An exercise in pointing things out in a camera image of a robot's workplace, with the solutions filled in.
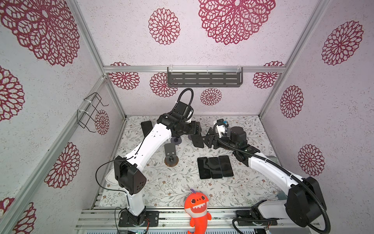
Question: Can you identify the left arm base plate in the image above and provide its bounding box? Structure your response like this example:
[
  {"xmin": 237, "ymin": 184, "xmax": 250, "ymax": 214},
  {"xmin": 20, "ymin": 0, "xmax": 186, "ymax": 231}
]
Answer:
[{"xmin": 118, "ymin": 211, "xmax": 160, "ymax": 227}]

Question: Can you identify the black round stand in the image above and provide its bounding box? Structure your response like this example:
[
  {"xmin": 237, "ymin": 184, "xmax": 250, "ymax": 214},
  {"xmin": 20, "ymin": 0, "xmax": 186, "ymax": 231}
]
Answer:
[{"xmin": 204, "ymin": 127, "xmax": 219, "ymax": 149}]

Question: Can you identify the grey round stand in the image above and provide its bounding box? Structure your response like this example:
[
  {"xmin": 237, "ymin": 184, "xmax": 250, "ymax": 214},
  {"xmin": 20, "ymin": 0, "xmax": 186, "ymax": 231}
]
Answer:
[{"xmin": 170, "ymin": 137, "xmax": 182, "ymax": 145}]

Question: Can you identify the front wooden round stand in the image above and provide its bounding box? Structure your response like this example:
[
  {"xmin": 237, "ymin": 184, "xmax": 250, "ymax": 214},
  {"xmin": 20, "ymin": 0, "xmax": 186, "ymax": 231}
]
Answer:
[{"xmin": 164, "ymin": 143, "xmax": 179, "ymax": 167}]

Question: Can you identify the red shark plush toy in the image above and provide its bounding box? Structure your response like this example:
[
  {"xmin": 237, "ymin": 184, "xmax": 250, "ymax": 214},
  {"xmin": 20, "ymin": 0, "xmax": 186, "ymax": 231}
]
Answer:
[{"xmin": 184, "ymin": 189, "xmax": 212, "ymax": 234}]

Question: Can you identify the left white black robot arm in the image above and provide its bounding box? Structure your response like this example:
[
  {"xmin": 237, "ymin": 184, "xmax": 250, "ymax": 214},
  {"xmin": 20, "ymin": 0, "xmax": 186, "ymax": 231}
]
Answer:
[{"xmin": 105, "ymin": 101, "xmax": 201, "ymax": 217}]

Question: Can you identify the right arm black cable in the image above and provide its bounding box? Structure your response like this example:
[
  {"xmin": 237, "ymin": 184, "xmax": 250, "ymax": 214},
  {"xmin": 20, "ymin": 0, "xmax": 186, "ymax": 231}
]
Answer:
[{"xmin": 212, "ymin": 121, "xmax": 331, "ymax": 234}]

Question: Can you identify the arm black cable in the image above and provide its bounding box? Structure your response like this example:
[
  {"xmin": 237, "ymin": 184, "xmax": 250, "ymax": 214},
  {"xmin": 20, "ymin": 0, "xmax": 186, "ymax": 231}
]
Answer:
[
  {"xmin": 95, "ymin": 87, "xmax": 195, "ymax": 234},
  {"xmin": 212, "ymin": 121, "xmax": 331, "ymax": 234}
]

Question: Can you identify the grey green square object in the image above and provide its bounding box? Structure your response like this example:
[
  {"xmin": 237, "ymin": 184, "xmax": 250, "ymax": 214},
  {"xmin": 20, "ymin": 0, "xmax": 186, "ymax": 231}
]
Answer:
[{"xmin": 266, "ymin": 156, "xmax": 281, "ymax": 166}]

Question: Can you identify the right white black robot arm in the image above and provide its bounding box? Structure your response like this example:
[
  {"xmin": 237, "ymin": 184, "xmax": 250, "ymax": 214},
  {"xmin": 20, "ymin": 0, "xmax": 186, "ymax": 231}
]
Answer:
[{"xmin": 206, "ymin": 122, "xmax": 331, "ymax": 234}]

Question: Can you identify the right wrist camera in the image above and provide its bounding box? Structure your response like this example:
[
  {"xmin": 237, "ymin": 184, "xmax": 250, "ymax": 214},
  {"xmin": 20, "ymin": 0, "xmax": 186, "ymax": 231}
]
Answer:
[{"xmin": 216, "ymin": 119, "xmax": 230, "ymax": 138}]

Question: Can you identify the phone on white stand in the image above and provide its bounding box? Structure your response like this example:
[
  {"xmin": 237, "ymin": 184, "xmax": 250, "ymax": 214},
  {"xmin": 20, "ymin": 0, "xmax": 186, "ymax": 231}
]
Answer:
[{"xmin": 141, "ymin": 121, "xmax": 153, "ymax": 137}]

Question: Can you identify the black wire wall rack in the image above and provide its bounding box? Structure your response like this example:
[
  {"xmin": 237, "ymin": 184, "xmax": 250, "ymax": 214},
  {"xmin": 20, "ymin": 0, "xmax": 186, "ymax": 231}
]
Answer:
[{"xmin": 76, "ymin": 92, "xmax": 109, "ymax": 133}]

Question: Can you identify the blue phone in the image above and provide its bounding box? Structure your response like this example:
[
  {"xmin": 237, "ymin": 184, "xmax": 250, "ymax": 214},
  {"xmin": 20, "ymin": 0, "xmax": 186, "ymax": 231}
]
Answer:
[{"xmin": 218, "ymin": 156, "xmax": 234, "ymax": 177}]

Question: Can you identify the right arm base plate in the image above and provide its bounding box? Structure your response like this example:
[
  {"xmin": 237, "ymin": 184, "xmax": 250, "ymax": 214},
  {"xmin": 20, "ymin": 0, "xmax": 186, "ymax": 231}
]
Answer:
[{"xmin": 236, "ymin": 209, "xmax": 278, "ymax": 226}]

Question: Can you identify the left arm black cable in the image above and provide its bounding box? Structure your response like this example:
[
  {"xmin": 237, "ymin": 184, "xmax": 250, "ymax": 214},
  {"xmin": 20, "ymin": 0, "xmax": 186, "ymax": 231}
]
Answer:
[{"xmin": 95, "ymin": 87, "xmax": 195, "ymax": 234}]

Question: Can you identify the grey wall shelf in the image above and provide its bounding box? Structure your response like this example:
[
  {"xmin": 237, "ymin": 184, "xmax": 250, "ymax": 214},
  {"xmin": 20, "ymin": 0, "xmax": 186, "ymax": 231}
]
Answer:
[{"xmin": 167, "ymin": 67, "xmax": 243, "ymax": 88}]

